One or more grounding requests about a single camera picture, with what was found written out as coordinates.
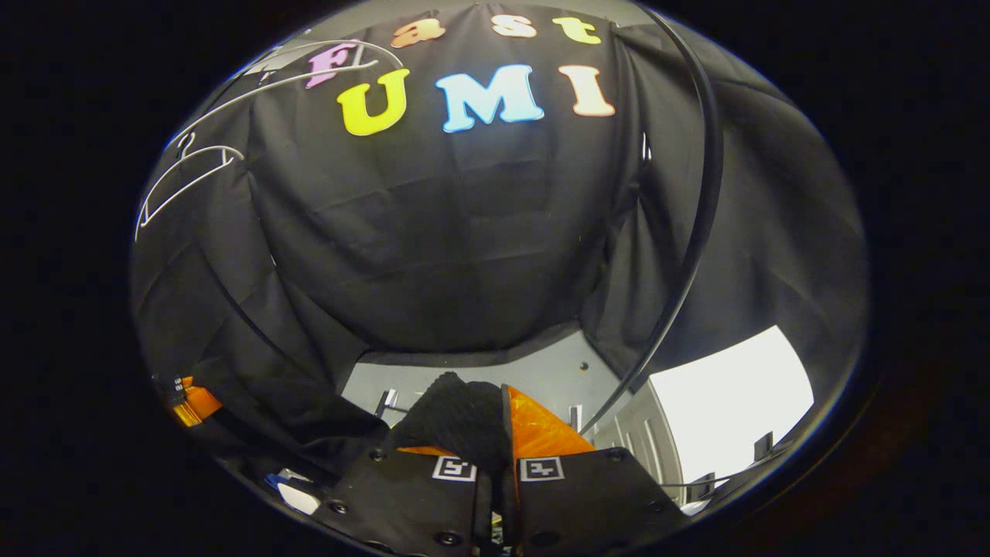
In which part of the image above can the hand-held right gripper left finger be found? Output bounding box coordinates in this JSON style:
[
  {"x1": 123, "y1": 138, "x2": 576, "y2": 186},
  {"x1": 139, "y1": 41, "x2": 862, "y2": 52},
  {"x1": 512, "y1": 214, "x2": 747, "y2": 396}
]
[{"x1": 329, "y1": 445, "x2": 496, "y2": 557}]

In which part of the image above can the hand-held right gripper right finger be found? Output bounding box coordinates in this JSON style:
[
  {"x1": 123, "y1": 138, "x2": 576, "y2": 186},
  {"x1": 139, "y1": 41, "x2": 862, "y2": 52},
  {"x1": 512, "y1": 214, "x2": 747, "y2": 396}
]
[{"x1": 501, "y1": 384, "x2": 689, "y2": 556}]

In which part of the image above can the black knit garment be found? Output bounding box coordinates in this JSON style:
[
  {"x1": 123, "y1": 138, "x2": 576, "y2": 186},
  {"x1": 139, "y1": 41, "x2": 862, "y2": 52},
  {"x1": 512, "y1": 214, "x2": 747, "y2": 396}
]
[{"x1": 189, "y1": 370, "x2": 513, "y2": 484}]

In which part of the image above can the white clothes hanger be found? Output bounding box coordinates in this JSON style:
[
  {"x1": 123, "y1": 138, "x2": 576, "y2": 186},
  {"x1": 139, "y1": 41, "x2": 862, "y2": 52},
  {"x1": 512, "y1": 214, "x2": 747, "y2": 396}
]
[
  {"x1": 135, "y1": 132, "x2": 245, "y2": 241},
  {"x1": 174, "y1": 39, "x2": 405, "y2": 149}
]

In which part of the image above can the black metal clothes rack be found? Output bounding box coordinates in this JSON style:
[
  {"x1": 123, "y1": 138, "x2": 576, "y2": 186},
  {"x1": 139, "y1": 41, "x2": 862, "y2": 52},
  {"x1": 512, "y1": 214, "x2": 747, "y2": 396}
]
[{"x1": 580, "y1": 4, "x2": 725, "y2": 439}]

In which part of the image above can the grey metal cabinet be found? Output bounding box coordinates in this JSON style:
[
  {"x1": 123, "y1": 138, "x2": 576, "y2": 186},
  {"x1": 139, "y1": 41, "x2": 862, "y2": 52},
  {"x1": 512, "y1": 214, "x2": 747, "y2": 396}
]
[{"x1": 592, "y1": 379, "x2": 686, "y2": 504}]

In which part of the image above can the white board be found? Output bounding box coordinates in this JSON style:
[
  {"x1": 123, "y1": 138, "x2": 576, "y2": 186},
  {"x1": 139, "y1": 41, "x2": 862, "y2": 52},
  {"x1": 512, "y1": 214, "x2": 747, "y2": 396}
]
[{"x1": 650, "y1": 325, "x2": 815, "y2": 485}]

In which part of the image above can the black backdrop cloth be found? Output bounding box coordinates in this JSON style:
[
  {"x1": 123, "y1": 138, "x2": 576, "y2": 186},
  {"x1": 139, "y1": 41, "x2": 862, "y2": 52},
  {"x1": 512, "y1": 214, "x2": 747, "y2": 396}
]
[{"x1": 130, "y1": 2, "x2": 869, "y2": 434}]

